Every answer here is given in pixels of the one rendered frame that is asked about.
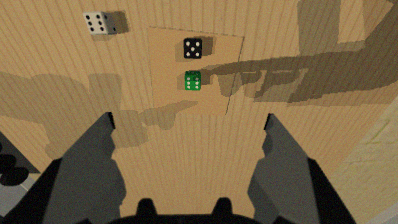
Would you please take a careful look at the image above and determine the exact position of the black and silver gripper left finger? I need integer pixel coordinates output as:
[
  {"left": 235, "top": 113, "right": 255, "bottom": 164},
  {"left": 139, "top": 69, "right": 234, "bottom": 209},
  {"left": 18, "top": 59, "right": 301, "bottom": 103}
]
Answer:
[{"left": 2, "top": 112, "right": 126, "bottom": 224}]

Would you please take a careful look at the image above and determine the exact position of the green die with white pips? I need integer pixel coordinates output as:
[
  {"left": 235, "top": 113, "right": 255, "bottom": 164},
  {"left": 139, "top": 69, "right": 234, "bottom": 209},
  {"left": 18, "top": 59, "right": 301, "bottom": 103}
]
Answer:
[{"left": 185, "top": 71, "right": 201, "bottom": 90}]

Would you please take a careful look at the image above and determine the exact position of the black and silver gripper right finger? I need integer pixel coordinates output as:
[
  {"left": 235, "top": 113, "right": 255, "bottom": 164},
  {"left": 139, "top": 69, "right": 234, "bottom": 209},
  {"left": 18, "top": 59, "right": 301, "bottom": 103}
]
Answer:
[{"left": 247, "top": 113, "right": 356, "bottom": 224}]

